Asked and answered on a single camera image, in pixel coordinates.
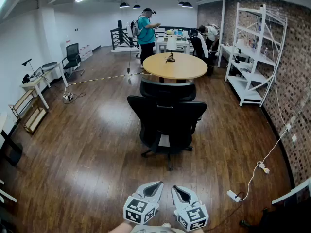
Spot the plain white power strip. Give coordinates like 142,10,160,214
226,190,242,202

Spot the black stair railing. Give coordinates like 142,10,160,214
110,20,139,51

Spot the white board panel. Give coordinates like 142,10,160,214
125,21,134,39

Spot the white shade table lamp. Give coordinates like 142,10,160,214
165,36,178,63

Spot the grey oval cushion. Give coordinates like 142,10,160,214
41,61,58,70

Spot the small white desk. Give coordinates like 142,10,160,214
217,44,251,68

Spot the white side desk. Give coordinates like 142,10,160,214
19,62,69,110

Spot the yellow black floor cable cover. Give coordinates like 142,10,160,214
68,72,148,86

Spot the black desk lamp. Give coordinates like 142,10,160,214
21,58,37,77

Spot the white metal shelving rack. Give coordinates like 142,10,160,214
224,2,288,107

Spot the black headrest office chair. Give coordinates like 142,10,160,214
127,78,208,172

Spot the round wooden table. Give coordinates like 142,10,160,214
142,52,208,83

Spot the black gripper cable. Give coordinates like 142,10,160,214
204,191,245,231

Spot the black sled-base visitor chair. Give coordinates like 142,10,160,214
61,43,86,79

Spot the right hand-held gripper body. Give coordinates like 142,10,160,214
173,199,209,232

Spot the long white cable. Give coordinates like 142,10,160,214
240,11,292,201

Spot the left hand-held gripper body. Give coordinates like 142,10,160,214
123,188,160,226

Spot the low wooden rack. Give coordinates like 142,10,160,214
9,89,48,134

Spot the person in white t-shirt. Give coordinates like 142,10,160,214
130,224,179,233

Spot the white rectangular table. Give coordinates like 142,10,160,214
155,36,190,55

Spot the black chair with white cloth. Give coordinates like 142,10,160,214
189,29,219,67

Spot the stack of clear storage boxes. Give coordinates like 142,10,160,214
79,45,94,62

